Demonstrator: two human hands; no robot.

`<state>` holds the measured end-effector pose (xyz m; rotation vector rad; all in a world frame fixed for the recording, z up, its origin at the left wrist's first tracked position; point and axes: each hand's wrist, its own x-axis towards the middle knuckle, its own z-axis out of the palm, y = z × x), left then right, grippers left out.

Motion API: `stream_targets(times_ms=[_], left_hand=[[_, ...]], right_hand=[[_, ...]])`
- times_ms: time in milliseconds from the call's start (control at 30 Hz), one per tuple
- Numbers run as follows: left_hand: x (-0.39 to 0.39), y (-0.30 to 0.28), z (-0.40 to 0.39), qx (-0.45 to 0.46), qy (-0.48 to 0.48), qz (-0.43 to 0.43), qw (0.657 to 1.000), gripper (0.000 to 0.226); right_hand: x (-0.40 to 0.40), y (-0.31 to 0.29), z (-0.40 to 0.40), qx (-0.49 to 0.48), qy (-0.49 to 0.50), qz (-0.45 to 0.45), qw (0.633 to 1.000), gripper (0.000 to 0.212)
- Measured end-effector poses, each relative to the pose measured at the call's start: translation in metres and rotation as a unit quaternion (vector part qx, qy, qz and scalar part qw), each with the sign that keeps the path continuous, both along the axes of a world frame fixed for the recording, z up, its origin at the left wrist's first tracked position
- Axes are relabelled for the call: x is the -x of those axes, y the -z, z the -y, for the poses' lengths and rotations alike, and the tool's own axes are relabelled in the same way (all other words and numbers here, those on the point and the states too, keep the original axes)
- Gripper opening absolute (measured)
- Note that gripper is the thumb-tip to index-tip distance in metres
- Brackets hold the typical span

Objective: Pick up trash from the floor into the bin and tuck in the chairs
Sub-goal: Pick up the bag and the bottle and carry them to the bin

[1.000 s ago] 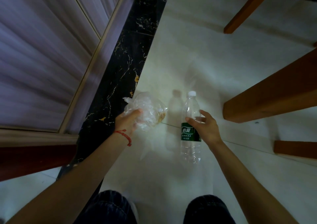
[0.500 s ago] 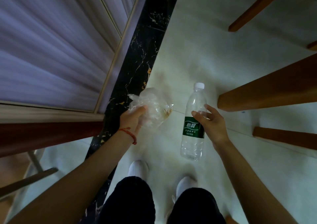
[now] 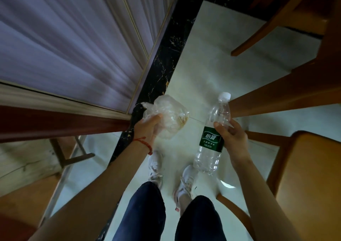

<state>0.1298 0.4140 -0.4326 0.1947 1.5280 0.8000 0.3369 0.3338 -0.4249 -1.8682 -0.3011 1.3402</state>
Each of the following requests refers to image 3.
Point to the person's right hand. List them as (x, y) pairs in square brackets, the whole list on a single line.
[(237, 144)]

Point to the person's left hand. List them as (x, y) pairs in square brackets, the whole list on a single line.
[(146, 128)]

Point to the green label plastic bottle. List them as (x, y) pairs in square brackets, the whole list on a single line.
[(211, 142)]

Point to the clear plastic bag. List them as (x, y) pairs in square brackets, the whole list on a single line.
[(170, 112)]

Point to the grey weathered wooden chair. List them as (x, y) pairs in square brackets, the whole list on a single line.
[(21, 166)]

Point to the person's right forearm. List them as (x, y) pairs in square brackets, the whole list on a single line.
[(261, 203)]

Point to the person's left forearm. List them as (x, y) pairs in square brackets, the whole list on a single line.
[(93, 200)]

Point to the person's left shoe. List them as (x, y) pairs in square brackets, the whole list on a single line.
[(155, 166)]

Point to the wooden dining table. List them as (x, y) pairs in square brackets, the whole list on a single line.
[(293, 89)]

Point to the dark blue trousers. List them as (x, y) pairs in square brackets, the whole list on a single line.
[(146, 214)]

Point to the metal door threshold strip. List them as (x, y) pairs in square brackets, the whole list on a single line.
[(59, 187)]

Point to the striped wooden display cabinet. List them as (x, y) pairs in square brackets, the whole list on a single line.
[(66, 35)]

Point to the reddish brown door frame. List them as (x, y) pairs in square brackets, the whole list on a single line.
[(53, 123)]

